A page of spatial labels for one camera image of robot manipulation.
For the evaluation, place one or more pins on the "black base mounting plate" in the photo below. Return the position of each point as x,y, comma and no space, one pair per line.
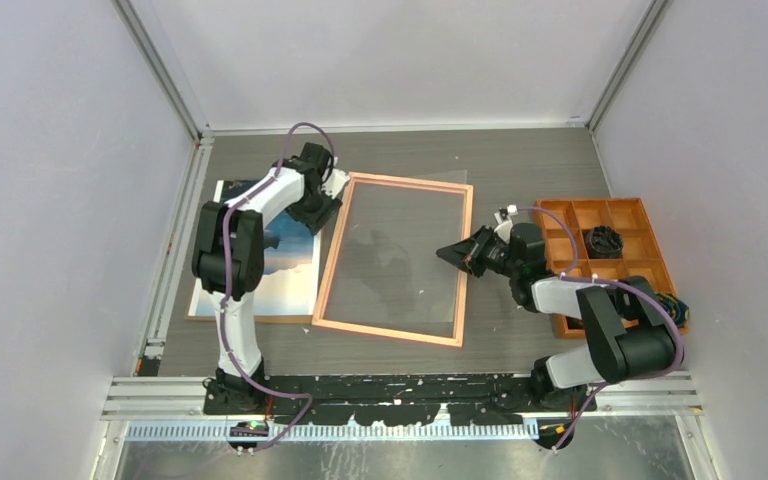
393,400

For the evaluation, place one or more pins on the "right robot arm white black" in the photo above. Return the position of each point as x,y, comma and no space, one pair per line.
628,333

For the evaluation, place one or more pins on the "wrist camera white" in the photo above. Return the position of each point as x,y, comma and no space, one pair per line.
334,186
504,219

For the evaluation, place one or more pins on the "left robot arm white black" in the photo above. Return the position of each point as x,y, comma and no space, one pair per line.
228,259

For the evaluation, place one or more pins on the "aluminium front rail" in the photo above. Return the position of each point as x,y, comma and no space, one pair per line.
150,398

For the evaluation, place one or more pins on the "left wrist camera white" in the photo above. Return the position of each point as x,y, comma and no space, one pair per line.
334,186

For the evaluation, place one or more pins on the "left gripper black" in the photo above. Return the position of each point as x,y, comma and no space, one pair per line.
317,220

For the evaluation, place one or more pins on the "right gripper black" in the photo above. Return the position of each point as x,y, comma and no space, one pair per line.
468,254

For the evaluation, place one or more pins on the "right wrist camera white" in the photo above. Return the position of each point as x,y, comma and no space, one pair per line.
504,219

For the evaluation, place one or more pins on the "pink wooden picture frame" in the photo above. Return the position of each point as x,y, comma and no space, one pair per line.
390,331

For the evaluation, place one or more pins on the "orange compartment tray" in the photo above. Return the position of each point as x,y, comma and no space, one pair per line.
563,229

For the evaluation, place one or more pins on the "blue yellow rolled item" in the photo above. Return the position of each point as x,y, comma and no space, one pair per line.
677,309

